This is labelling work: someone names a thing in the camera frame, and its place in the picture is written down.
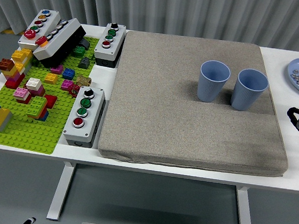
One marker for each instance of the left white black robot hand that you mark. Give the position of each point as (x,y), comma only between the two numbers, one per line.
(28,222)

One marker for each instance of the blue ribbed plastic cup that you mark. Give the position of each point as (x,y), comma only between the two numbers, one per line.
(209,88)
(243,98)

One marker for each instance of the white table leg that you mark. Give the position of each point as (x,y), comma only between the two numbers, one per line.
(57,195)
(245,216)

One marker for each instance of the green lego baseplate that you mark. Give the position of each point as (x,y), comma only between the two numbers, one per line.
(35,134)

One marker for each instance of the green lego brick stack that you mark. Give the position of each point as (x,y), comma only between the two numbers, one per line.
(37,105)

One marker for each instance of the red lego brick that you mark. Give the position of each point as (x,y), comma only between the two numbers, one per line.
(51,101)
(13,84)

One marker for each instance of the light pink lego brick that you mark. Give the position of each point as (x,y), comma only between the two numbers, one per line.
(21,93)

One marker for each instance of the magenta lego brick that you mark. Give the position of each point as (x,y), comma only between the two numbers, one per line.
(57,69)
(66,85)
(39,92)

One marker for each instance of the grey four-button control box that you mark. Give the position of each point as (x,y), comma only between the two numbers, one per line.
(94,108)
(119,35)

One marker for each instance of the white lego brick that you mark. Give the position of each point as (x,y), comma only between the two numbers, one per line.
(34,83)

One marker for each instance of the brown lego brick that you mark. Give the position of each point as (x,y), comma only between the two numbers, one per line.
(6,64)

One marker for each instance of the dark green lego brick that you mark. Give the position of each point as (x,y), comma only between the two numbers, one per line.
(79,51)

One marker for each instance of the grey-brown fabric mat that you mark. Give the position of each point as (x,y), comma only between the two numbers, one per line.
(165,105)

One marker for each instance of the dark grey curved lego brick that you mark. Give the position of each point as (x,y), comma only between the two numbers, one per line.
(85,44)

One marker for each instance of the tilted grey black button box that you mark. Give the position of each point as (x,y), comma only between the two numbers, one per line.
(65,37)

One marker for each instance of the grey five-button control box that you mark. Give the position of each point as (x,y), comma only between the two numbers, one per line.
(52,20)

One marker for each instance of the grey pleated curtain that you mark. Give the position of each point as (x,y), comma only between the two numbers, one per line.
(146,9)

